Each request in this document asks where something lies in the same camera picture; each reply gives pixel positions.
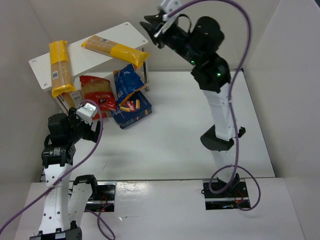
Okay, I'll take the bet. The yellow spaghetti bag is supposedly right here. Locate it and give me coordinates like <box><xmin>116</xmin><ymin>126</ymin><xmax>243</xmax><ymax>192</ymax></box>
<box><xmin>49</xmin><ymin>40</ymin><xmax>76</xmax><ymax>98</ymax></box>
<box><xmin>81</xmin><ymin>35</ymin><xmax>150</xmax><ymax>68</ymax></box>

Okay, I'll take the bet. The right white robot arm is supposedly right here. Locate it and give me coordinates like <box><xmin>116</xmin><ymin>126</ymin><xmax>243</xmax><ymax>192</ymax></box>
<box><xmin>140</xmin><ymin>11</ymin><xmax>246</xmax><ymax>161</ymax></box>

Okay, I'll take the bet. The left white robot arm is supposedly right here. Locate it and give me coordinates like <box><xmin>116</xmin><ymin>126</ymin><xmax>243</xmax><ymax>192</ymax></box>
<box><xmin>32</xmin><ymin>103</ymin><xmax>102</xmax><ymax>240</ymax></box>

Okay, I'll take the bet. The red pasta bag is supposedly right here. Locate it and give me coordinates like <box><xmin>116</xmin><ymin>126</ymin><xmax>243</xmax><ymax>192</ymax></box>
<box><xmin>61</xmin><ymin>75</ymin><xmax>118</xmax><ymax>124</ymax></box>

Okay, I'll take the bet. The yellow spaghetti bag on shelf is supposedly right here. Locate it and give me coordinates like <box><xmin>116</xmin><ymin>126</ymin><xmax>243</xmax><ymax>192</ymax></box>
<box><xmin>49</xmin><ymin>40</ymin><xmax>76</xmax><ymax>98</ymax></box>

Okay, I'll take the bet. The blue pasta bag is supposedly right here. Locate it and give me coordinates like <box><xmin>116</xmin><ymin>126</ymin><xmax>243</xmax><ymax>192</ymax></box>
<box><xmin>113</xmin><ymin>63</ymin><xmax>146</xmax><ymax>107</ymax></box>

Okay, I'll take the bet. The dark blue Barilla pasta box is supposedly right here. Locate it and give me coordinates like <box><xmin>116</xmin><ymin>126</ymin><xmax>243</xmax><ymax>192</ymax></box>
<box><xmin>111</xmin><ymin>91</ymin><xmax>152</xmax><ymax>129</ymax></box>

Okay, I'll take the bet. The white two-tier shelf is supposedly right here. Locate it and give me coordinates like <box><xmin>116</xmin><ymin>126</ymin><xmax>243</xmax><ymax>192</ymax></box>
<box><xmin>29</xmin><ymin>22</ymin><xmax>149</xmax><ymax>99</ymax></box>

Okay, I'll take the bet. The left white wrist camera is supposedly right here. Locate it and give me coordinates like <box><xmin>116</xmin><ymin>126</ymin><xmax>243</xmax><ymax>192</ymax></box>
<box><xmin>76</xmin><ymin>102</ymin><xmax>98</xmax><ymax>125</ymax></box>

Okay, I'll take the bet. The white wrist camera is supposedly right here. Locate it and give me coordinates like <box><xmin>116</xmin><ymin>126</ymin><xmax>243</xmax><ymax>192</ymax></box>
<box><xmin>154</xmin><ymin>0</ymin><xmax>183</xmax><ymax>38</ymax></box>
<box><xmin>76</xmin><ymin>102</ymin><xmax>98</xmax><ymax>125</ymax></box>

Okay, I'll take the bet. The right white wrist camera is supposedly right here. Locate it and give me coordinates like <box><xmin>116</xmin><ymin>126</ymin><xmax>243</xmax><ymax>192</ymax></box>
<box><xmin>154</xmin><ymin>0</ymin><xmax>183</xmax><ymax>38</ymax></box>

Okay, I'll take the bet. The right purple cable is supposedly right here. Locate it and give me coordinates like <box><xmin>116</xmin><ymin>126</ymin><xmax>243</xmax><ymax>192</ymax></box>
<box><xmin>163</xmin><ymin>0</ymin><xmax>262</xmax><ymax>212</ymax></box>

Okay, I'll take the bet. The purple cable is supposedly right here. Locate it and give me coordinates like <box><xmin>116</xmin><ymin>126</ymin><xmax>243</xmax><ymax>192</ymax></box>
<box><xmin>163</xmin><ymin>0</ymin><xmax>262</xmax><ymax>212</ymax></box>
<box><xmin>0</xmin><ymin>99</ymin><xmax>116</xmax><ymax>240</ymax></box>

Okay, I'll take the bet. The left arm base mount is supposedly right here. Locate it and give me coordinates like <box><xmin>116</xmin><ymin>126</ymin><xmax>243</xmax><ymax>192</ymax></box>
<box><xmin>85</xmin><ymin>181</ymin><xmax>117</xmax><ymax>213</ymax></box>

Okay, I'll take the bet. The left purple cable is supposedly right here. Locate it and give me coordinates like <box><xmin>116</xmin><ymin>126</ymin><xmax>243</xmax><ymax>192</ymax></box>
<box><xmin>0</xmin><ymin>99</ymin><xmax>116</xmax><ymax>240</ymax></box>

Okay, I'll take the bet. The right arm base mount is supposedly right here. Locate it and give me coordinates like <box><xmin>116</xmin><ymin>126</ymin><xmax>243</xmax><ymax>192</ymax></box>
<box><xmin>201</xmin><ymin>180</ymin><xmax>251</xmax><ymax>211</ymax></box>

